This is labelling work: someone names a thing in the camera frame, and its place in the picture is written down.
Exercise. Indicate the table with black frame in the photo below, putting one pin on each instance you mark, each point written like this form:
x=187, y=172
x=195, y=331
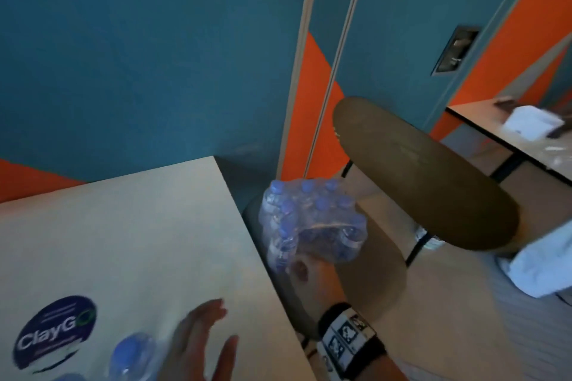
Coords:
x=487, y=124

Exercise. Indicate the shrink-wrapped pack of water bottles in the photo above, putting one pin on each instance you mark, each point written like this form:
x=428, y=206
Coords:
x=308, y=220

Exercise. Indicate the beige wall trim strip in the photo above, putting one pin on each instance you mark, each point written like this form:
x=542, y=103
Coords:
x=300, y=59
x=342, y=50

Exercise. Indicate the person's right fingers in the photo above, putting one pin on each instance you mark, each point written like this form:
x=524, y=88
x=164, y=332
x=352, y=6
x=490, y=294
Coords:
x=298, y=270

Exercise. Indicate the person's left thumb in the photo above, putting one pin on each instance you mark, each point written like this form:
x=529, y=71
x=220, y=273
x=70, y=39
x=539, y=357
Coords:
x=229, y=354

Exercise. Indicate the round blue and white sticker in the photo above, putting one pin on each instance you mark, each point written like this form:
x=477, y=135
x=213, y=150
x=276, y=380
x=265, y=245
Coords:
x=53, y=334

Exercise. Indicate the person's right hand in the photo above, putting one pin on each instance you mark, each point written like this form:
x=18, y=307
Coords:
x=319, y=289

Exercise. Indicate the white plastic bag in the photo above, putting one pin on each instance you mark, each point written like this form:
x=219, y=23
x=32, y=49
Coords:
x=543, y=262

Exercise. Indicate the white tissue box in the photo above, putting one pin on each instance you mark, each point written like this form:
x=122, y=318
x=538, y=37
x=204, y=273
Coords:
x=531, y=122

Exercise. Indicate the clear blue-capped water bottle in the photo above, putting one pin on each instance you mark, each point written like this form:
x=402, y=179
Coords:
x=130, y=356

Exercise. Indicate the person's left hand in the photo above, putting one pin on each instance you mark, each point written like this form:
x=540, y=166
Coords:
x=192, y=349

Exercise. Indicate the brown padded chair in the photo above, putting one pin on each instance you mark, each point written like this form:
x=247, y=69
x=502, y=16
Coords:
x=424, y=175

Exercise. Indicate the round beige stool seat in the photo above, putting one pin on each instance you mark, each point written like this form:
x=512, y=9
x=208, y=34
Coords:
x=371, y=269

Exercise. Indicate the black wristband with marker tags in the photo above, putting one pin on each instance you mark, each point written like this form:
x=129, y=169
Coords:
x=351, y=336

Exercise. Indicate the person's right forearm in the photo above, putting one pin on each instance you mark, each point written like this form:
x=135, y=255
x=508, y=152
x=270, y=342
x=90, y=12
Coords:
x=380, y=369

